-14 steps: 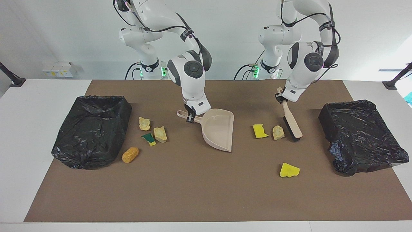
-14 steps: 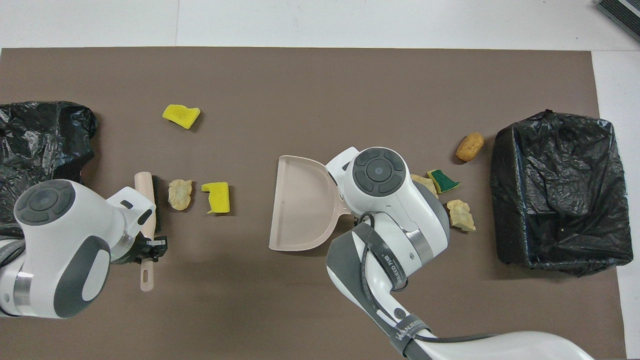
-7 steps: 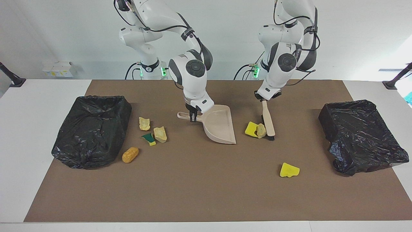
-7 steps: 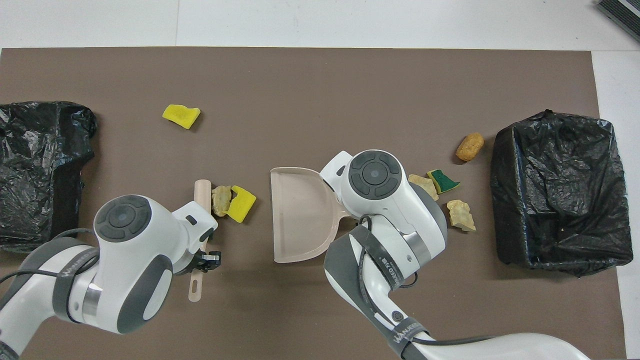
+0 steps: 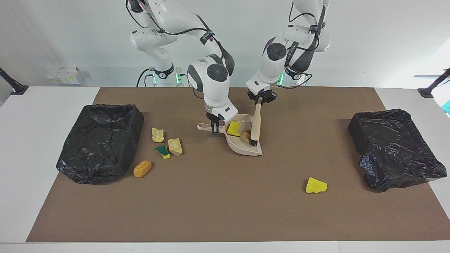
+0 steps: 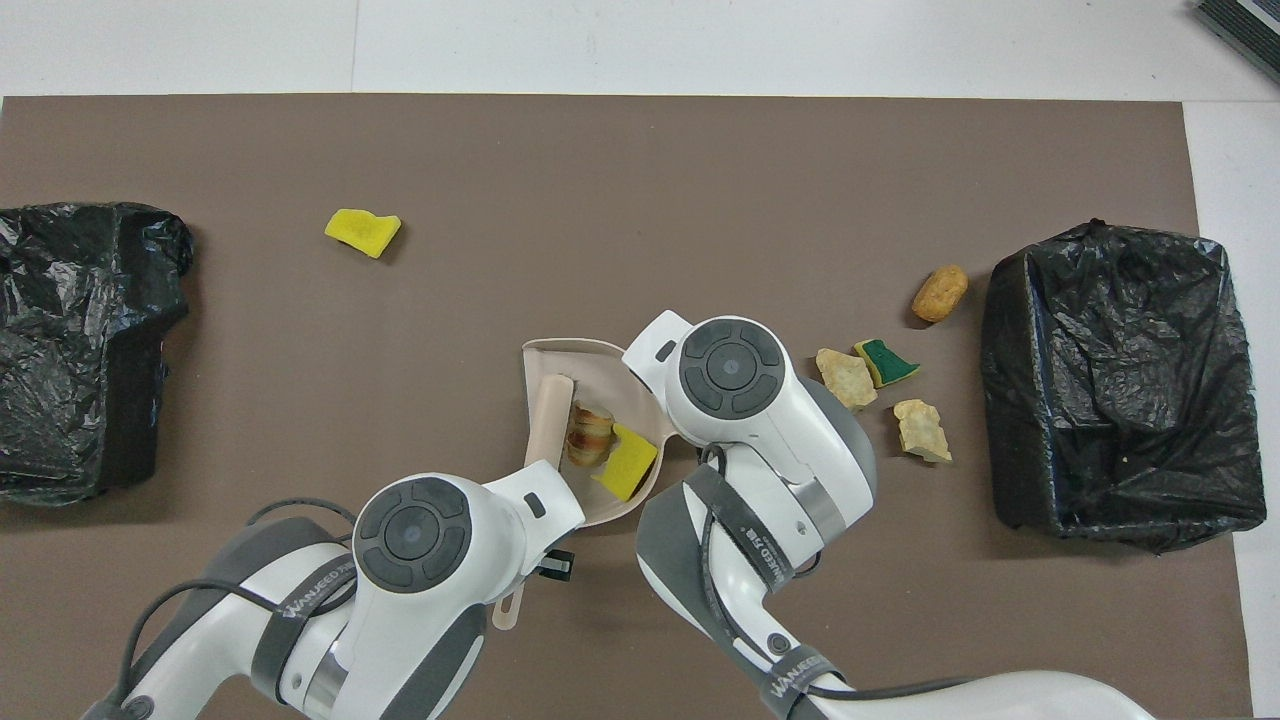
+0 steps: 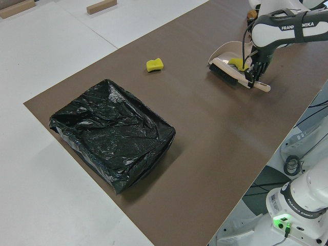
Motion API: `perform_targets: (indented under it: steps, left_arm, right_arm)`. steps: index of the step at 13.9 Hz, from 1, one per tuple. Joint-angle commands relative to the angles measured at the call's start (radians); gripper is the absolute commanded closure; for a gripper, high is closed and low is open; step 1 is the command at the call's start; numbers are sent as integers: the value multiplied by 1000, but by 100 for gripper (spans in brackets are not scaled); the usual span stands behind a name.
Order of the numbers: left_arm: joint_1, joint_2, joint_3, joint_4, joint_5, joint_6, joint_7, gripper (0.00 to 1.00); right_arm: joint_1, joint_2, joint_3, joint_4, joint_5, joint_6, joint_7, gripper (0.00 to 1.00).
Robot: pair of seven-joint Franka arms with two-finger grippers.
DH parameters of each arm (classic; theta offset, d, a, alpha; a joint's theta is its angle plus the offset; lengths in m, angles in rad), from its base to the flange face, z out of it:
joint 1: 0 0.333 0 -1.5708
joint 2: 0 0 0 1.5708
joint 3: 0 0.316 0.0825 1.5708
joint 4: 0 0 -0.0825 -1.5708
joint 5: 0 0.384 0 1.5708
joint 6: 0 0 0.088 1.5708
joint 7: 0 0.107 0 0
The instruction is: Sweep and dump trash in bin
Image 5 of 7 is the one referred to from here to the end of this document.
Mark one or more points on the green and yellow sponge piece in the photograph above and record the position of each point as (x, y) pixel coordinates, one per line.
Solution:
(162, 151)

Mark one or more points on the bin with black bag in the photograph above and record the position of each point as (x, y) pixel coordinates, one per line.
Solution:
(100, 144)
(393, 147)

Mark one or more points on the orange sponge piece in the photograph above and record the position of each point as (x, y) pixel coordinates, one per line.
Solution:
(142, 169)

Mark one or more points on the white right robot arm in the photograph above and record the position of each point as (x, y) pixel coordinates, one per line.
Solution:
(211, 77)

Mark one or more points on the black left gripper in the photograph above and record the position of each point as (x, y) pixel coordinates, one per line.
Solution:
(262, 96)

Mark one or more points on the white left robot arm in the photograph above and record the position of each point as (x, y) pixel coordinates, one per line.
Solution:
(276, 56)

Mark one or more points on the black camera stand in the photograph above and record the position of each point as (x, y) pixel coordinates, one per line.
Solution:
(15, 88)
(430, 89)

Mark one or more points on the brown table mat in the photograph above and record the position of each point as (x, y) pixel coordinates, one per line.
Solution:
(211, 225)

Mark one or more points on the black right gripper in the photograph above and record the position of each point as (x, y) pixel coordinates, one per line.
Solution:
(212, 119)

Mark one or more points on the beige hand brush black bristles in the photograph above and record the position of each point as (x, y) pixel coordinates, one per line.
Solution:
(256, 123)

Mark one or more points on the beige sponge piece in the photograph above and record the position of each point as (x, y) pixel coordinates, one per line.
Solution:
(158, 135)
(175, 146)
(245, 136)

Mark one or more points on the teal object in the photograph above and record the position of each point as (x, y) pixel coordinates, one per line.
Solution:
(447, 107)

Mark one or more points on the white cardboard box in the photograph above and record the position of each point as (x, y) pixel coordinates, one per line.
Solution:
(63, 75)

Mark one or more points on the beige plastic dustpan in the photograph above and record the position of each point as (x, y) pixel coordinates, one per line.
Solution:
(246, 149)

